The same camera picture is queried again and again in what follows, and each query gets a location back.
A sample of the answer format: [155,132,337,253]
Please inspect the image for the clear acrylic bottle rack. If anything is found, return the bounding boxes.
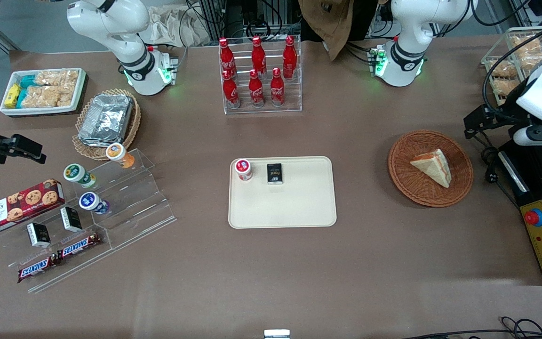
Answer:
[218,35,303,115]

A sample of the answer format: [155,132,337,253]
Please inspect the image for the brown jacket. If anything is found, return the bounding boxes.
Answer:
[298,0,390,61]

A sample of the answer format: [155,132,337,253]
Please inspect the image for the white rectangular snack tray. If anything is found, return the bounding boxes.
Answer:
[0,68,87,117]

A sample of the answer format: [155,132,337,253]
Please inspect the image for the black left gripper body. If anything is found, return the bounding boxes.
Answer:
[501,79,542,130]

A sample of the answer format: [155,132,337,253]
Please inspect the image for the black cable with plug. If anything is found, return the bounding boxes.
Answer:
[480,131,522,209]

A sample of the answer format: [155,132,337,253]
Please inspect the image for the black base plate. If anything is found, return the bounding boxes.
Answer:
[498,139,542,210]

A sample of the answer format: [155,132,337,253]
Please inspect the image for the red lid gum bottle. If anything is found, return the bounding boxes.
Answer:
[234,158,254,182]

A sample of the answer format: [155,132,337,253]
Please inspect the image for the Snickers chocolate bar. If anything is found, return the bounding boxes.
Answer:
[16,256,61,283]
[56,233,103,259]

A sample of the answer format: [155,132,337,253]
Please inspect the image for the brown wicker basket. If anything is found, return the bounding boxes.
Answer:
[387,130,474,208]

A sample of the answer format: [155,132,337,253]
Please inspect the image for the blue lid gum bottle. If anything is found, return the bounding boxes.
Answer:
[79,192,110,215]

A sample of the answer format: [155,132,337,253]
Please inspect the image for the red cola bottle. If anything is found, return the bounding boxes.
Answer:
[248,69,265,108]
[222,69,241,109]
[251,36,267,76]
[282,35,298,80]
[270,67,286,107]
[218,38,237,79]

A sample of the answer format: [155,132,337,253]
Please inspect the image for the black floor cables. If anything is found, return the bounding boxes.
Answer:
[402,316,542,339]

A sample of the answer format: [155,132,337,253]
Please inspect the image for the beige plastic tray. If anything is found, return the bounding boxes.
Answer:
[228,156,337,229]

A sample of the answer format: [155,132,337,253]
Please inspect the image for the silver foil container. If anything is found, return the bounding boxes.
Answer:
[78,94,134,146]

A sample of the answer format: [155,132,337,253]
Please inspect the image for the light wicker basket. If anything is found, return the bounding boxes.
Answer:
[72,88,142,161]

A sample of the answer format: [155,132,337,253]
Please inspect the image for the small black candy box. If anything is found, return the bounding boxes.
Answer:
[26,222,51,248]
[266,162,284,186]
[60,207,83,233]

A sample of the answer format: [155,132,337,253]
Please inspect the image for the yellow snack packet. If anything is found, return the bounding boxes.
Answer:
[4,83,22,109]

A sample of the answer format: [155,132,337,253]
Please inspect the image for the clear rice cracker packet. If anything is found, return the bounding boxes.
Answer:
[487,60,517,79]
[24,85,61,108]
[492,79,521,97]
[510,35,542,55]
[35,70,63,88]
[518,50,542,72]
[59,69,80,96]

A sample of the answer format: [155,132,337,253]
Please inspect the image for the crumpled white plastic bag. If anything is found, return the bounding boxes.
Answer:
[138,4,211,47]

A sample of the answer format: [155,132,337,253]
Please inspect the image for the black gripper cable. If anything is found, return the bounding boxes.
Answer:
[482,23,542,121]

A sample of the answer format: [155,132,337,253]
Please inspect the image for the triangular wrapped sandwich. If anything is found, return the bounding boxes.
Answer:
[409,148,453,188]

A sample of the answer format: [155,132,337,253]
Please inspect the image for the orange lid gum bottle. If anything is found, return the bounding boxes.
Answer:
[106,142,136,169]

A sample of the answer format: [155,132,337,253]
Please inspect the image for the black equipment rack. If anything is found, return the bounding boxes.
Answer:
[199,0,301,40]

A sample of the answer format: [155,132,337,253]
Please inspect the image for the red Walkers cookie box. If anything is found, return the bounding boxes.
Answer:
[0,178,65,237]

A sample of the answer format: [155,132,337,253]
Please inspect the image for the green lid gum bottle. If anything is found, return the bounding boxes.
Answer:
[63,163,97,188]

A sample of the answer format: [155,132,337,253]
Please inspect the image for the clear acrylic step display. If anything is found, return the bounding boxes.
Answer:
[0,148,177,294]

